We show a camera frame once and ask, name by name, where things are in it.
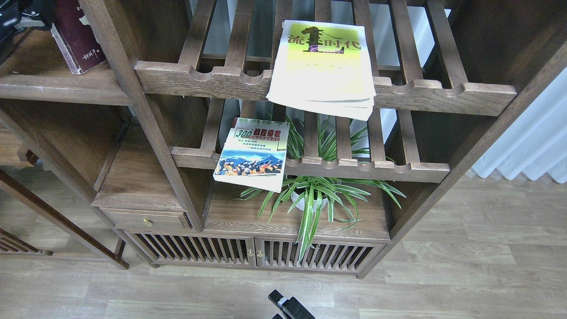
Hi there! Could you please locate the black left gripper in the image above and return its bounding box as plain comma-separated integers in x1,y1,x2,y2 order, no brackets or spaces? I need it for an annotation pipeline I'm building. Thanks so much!
0,0,55,45

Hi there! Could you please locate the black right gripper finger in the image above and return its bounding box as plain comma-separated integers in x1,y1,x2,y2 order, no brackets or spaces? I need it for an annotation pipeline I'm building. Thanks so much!
268,289,315,319

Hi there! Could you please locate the maroon hardcover book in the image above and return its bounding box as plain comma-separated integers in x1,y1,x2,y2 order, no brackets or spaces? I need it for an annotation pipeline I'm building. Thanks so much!
51,0,107,74

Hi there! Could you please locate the right slatted cabinet door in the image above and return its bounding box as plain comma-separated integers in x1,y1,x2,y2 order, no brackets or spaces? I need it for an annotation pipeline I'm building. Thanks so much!
255,237,384,275

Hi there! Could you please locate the slatted cabinet door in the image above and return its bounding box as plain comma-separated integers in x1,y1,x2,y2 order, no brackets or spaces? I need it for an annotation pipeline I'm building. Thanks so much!
255,237,384,275
128,232,256,268

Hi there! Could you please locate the white plant pot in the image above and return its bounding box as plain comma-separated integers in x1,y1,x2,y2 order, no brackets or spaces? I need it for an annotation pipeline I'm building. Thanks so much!
291,188,328,211

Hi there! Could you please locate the green spider plant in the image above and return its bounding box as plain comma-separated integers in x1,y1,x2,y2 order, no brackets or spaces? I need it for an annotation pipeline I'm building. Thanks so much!
235,114,406,262

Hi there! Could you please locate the left slatted cabinet door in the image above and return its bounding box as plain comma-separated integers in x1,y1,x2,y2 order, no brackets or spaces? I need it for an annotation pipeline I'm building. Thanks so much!
128,232,256,268

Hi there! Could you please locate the colorful illustrated paperback book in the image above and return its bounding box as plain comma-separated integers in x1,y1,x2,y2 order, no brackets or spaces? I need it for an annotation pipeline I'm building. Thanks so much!
213,117,290,193

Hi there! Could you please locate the dark wooden bookshelf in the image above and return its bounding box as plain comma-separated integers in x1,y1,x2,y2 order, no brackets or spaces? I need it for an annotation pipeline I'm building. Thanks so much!
1,0,566,278

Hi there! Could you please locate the wooden drawer with brass knob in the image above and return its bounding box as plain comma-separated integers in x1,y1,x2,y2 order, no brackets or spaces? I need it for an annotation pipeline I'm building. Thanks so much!
101,207,191,230

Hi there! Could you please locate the yellow green cover book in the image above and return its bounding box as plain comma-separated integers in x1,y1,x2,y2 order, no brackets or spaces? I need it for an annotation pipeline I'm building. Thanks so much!
267,20,376,121

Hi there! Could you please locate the white pleated curtain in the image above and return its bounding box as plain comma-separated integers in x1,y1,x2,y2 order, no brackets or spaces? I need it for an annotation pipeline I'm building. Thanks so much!
471,69,567,183

